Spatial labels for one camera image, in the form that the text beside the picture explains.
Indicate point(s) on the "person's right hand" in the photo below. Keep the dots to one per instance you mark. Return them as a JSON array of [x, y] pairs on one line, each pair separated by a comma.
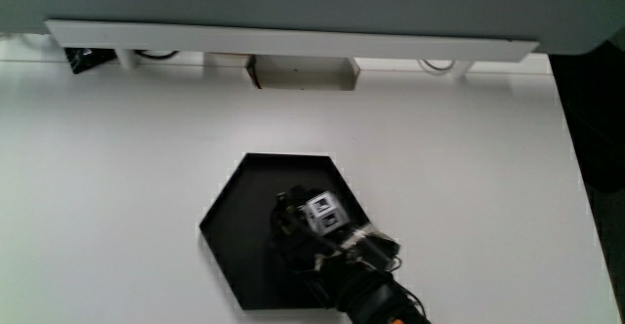
[[298, 236]]

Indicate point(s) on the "black hexagonal plate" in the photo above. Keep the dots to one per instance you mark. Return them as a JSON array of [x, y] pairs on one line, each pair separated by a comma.
[[239, 226]]

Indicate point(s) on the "person's right forearm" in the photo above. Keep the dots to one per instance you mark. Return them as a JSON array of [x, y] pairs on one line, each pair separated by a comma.
[[371, 292]]

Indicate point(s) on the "white desk shelf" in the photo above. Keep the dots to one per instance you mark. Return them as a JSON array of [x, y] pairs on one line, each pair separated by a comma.
[[293, 12]]

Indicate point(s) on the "black crumpled bag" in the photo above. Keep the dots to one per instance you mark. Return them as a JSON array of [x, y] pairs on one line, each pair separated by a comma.
[[88, 58]]

